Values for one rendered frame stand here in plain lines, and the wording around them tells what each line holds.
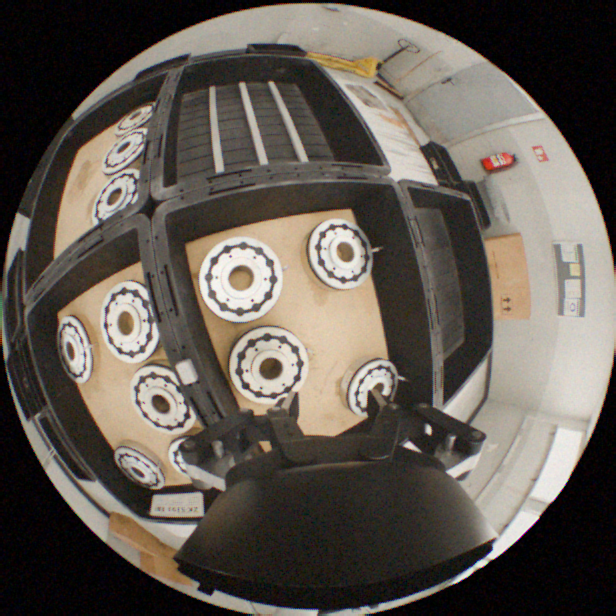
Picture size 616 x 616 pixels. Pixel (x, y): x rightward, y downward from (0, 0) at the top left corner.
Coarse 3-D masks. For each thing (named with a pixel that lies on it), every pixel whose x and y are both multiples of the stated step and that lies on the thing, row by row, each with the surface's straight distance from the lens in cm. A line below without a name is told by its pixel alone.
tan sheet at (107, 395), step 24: (96, 288) 36; (72, 312) 41; (96, 312) 36; (120, 360) 34; (96, 384) 40; (120, 384) 36; (96, 408) 43; (120, 408) 38; (120, 432) 42; (144, 432) 38; (168, 456) 40; (168, 480) 46
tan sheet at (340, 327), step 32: (256, 224) 30; (288, 224) 31; (192, 256) 29; (288, 256) 30; (288, 288) 29; (320, 288) 31; (224, 320) 28; (256, 320) 28; (288, 320) 29; (320, 320) 31; (352, 320) 33; (224, 352) 29; (320, 352) 32; (352, 352) 34; (384, 352) 39; (320, 384) 33; (320, 416) 36; (352, 416) 40
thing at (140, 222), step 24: (144, 216) 22; (96, 240) 24; (144, 240) 21; (72, 264) 27; (144, 264) 20; (48, 288) 31; (168, 336) 19; (168, 360) 20; (192, 384) 20; (192, 408) 21
